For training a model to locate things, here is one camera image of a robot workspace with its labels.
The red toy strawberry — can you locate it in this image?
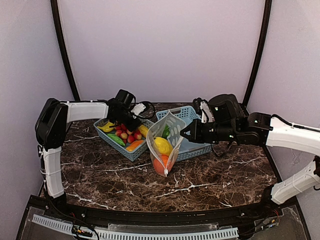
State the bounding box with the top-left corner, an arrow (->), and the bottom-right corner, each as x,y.
120,132 -> 128,140

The clear dotted zip top bag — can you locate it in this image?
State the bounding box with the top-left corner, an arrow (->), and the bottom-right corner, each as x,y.
146,110 -> 187,177

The yellow toy lemon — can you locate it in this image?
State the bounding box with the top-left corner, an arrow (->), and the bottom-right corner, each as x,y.
154,137 -> 173,157

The orange toy fruit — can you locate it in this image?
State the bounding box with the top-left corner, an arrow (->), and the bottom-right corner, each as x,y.
153,154 -> 172,175

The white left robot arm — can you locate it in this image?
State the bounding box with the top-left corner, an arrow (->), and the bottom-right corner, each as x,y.
35,89 -> 147,199

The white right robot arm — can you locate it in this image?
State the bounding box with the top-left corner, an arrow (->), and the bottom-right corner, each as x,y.
180,94 -> 320,205

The large blue perforated basket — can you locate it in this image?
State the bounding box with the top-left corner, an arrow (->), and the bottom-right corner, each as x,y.
170,105 -> 212,162

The yellow green toy banana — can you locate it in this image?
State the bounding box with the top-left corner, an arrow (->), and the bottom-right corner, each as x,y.
97,121 -> 116,133

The green toy cucumber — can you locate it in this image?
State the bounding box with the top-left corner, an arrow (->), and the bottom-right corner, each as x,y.
107,133 -> 126,147

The yellow toy corn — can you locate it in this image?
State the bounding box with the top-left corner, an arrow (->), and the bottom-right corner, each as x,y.
138,124 -> 149,138

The small blue perforated basket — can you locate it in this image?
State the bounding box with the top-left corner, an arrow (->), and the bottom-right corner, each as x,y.
94,119 -> 148,162

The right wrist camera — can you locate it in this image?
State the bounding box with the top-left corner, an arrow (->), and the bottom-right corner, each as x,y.
192,97 -> 214,124

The black front table rail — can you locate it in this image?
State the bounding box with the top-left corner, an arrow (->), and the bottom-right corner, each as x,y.
46,202 -> 277,226

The white slotted cable duct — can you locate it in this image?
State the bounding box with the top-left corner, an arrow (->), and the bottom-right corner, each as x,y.
32,214 -> 239,240

